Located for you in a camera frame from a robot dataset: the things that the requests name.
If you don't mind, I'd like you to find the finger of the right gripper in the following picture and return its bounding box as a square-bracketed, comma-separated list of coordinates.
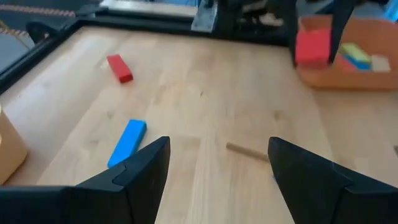
[287, 0, 300, 68]
[328, 0, 355, 65]

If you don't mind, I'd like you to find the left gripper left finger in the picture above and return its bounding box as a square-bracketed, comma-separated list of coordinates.
[0, 136, 171, 224]

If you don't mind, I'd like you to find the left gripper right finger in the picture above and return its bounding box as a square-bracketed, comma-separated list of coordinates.
[267, 136, 398, 224]

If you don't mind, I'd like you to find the red medium block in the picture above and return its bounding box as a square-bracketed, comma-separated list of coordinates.
[294, 29, 332, 68]

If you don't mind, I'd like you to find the light green medium block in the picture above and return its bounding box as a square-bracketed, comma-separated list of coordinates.
[338, 42, 373, 65]

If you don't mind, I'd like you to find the blue medium block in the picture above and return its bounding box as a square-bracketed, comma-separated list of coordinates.
[343, 54, 373, 71]

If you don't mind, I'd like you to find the beige medium block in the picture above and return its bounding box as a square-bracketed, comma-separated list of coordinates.
[369, 54, 392, 73]

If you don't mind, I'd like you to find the blue long block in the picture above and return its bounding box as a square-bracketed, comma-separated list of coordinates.
[106, 119, 147, 169]

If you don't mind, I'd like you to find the beige long block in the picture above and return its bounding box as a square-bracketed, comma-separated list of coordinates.
[226, 141, 270, 162]

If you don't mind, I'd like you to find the red long block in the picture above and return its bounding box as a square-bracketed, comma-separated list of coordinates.
[106, 54, 134, 84]

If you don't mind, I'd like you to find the orange plastic bin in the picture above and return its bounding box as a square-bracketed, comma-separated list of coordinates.
[294, 14, 398, 91]

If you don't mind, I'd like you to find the yellow plastic bin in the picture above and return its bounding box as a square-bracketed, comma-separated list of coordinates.
[0, 104, 29, 186]

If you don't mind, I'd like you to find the black mat with orange stripes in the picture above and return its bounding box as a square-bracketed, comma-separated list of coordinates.
[0, 0, 94, 72]

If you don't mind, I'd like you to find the silver arm base bracket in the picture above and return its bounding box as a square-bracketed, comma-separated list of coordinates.
[191, 0, 218, 34]

